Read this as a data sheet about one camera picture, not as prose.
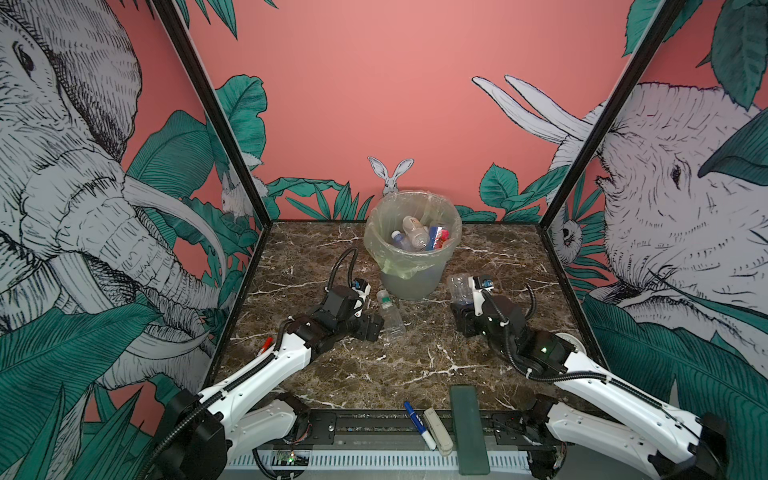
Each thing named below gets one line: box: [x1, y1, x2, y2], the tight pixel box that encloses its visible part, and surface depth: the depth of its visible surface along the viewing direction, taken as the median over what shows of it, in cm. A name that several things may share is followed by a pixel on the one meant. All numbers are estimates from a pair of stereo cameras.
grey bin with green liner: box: [363, 191, 463, 301], surface depth 90 cm
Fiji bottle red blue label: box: [426, 226, 451, 251], surface depth 89 cm
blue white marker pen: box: [404, 401, 437, 451], surface depth 75 cm
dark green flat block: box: [450, 385, 490, 475], surface depth 76 cm
